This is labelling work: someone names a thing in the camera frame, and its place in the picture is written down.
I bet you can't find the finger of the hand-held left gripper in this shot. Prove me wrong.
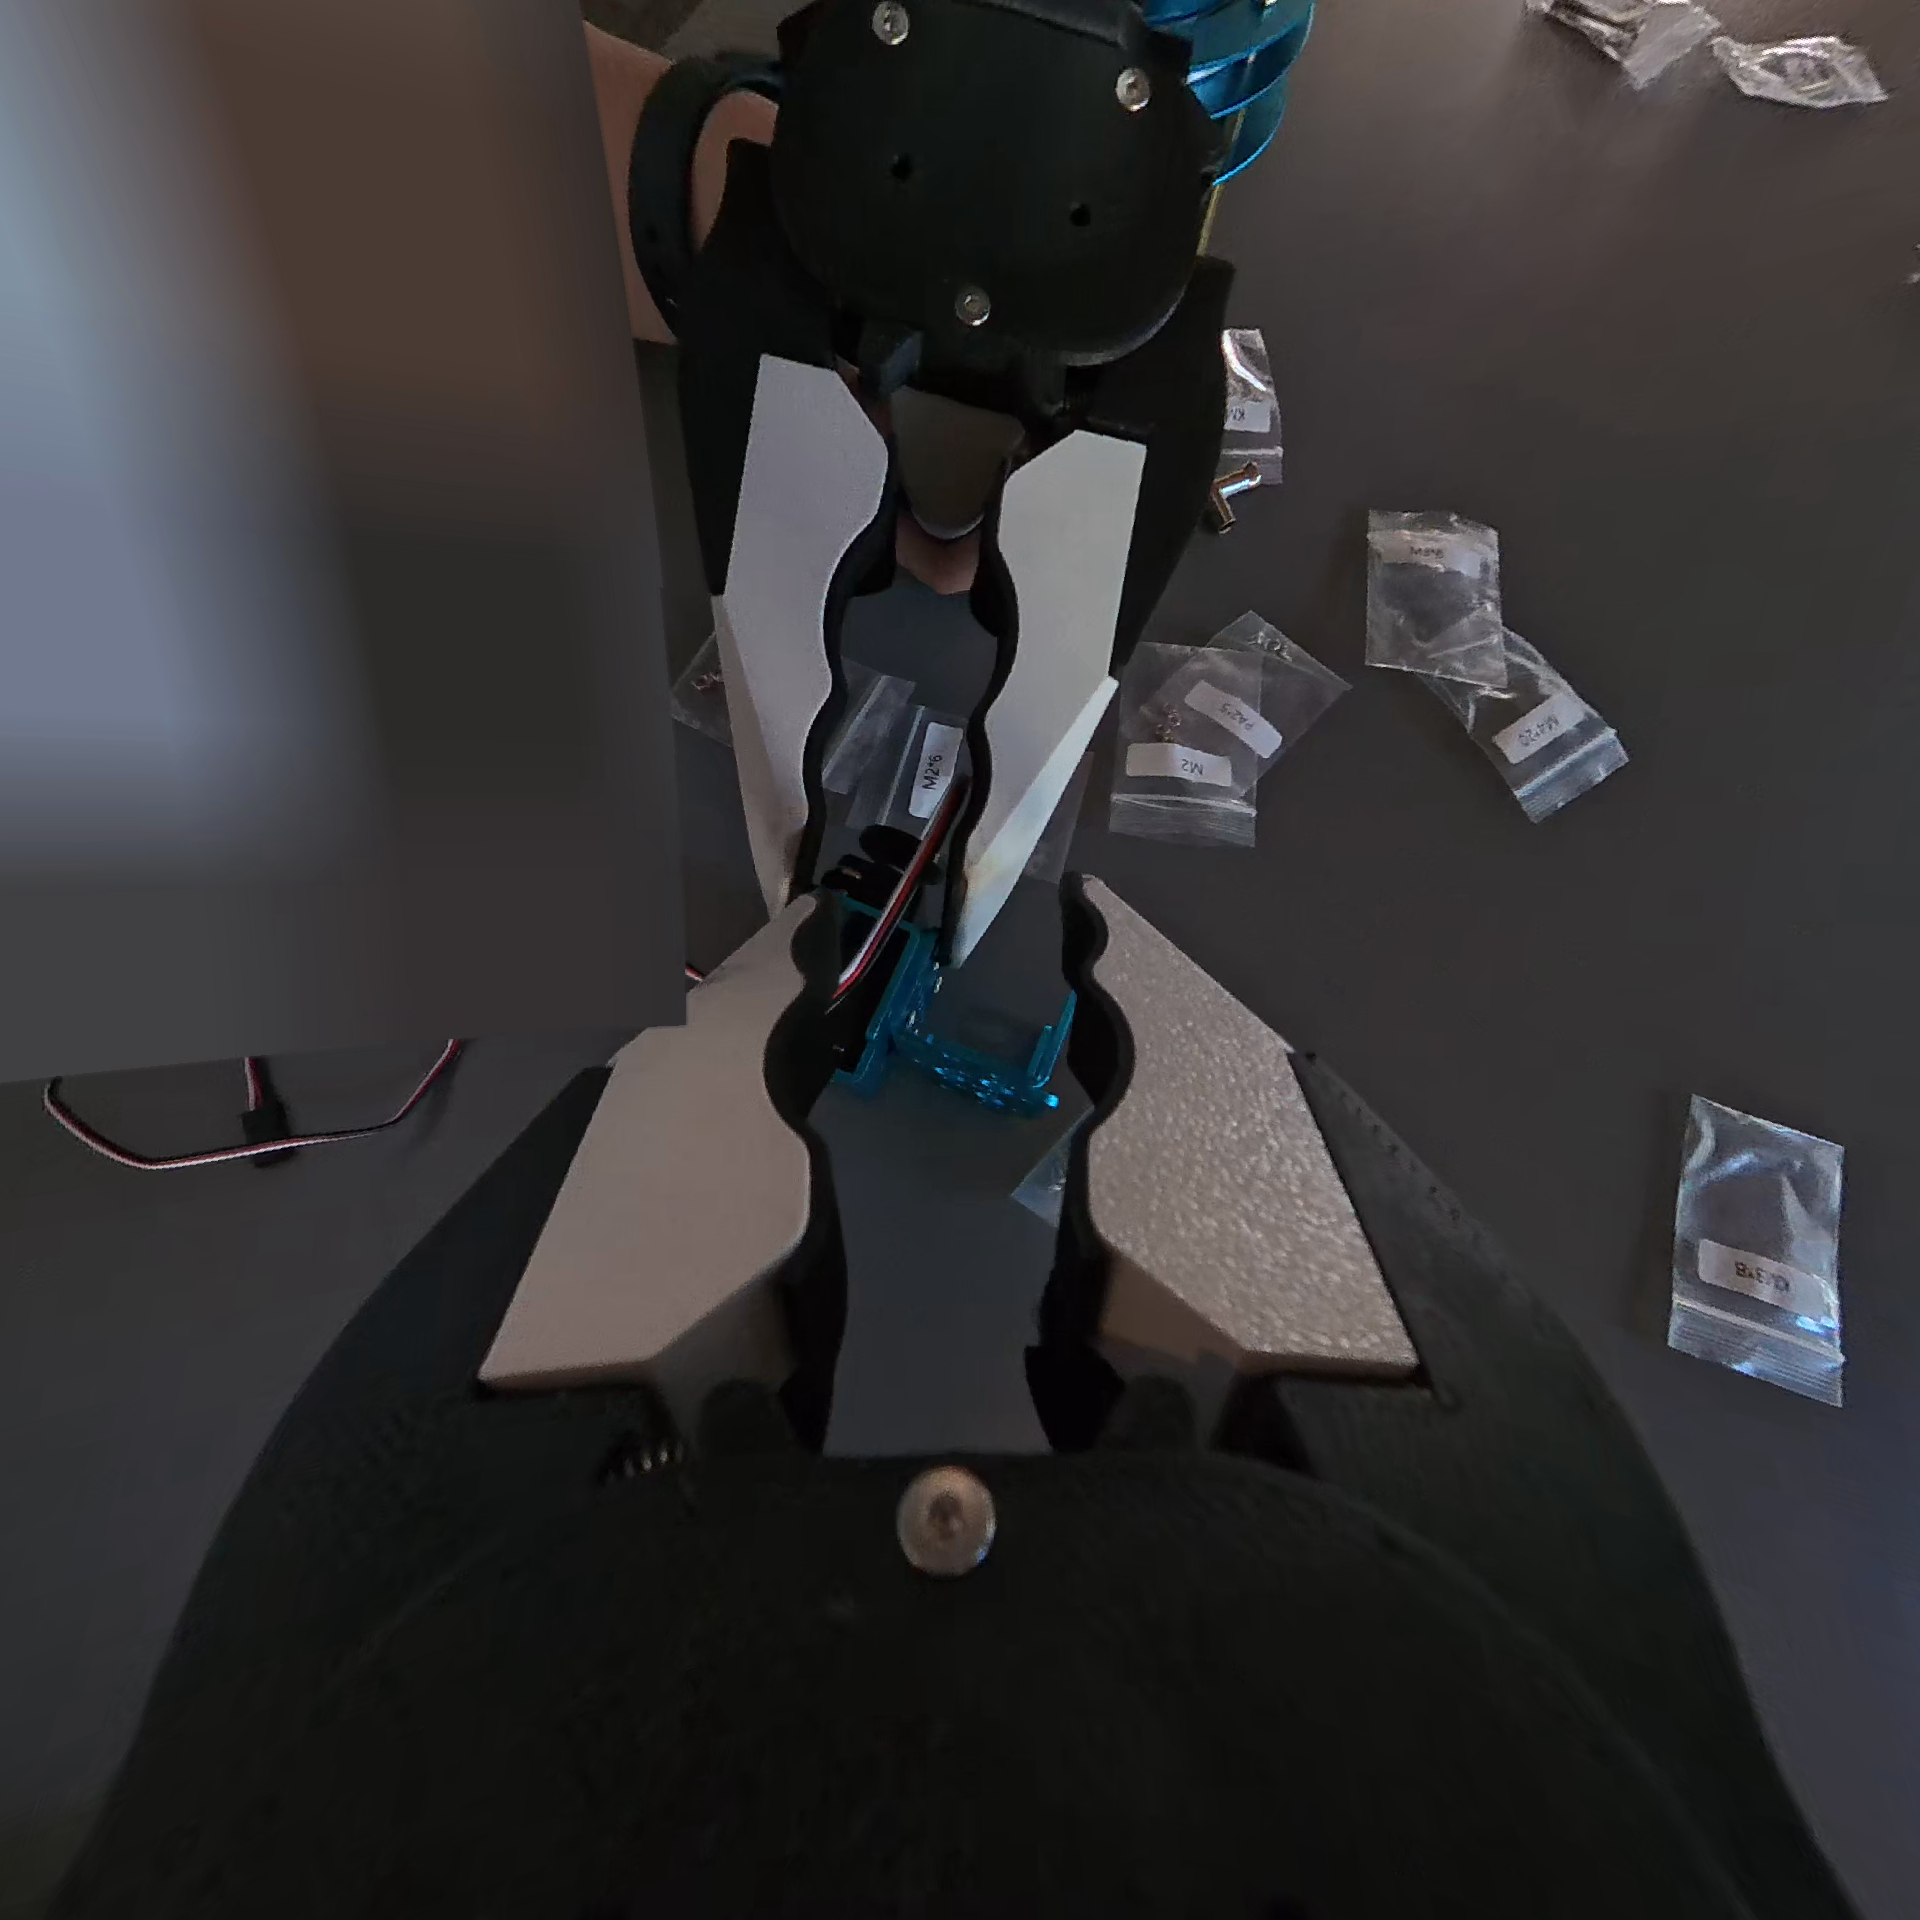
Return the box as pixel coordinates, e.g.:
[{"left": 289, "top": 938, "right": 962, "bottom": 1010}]
[
  {"left": 934, "top": 432, "right": 1153, "bottom": 969},
  {"left": 715, "top": 352, "right": 903, "bottom": 912}
]

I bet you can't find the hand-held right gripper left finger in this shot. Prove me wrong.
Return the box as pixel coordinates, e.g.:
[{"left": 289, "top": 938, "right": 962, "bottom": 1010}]
[{"left": 477, "top": 883, "right": 846, "bottom": 1454}]

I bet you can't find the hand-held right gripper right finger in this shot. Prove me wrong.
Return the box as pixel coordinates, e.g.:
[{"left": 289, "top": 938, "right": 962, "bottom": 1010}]
[{"left": 1025, "top": 875, "right": 1429, "bottom": 1451}]

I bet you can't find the servo with blue bracket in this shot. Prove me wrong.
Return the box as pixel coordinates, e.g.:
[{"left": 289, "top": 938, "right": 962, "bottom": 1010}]
[{"left": 817, "top": 815, "right": 1078, "bottom": 1124}]

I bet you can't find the red white black servo cable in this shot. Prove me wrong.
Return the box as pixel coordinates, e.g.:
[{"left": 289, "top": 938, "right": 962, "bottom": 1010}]
[{"left": 44, "top": 733, "right": 993, "bottom": 1172}]

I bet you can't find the dark grey desk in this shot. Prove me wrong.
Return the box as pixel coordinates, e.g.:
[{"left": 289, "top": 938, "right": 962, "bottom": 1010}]
[{"left": 0, "top": 0, "right": 1920, "bottom": 1920}]

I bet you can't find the person's left hand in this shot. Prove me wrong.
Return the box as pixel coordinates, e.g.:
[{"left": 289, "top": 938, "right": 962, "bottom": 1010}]
[{"left": 897, "top": 512, "right": 997, "bottom": 597}]

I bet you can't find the black wristband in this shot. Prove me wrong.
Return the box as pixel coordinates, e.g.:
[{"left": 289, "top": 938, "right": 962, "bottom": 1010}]
[{"left": 631, "top": 56, "right": 783, "bottom": 309}]

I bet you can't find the long clear screw bag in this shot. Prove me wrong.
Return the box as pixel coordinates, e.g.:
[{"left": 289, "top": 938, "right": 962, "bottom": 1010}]
[{"left": 1432, "top": 629, "right": 1631, "bottom": 823}]

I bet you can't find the small clear bag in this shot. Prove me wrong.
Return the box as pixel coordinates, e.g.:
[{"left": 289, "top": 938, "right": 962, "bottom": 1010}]
[{"left": 1668, "top": 1093, "right": 1845, "bottom": 1407}]

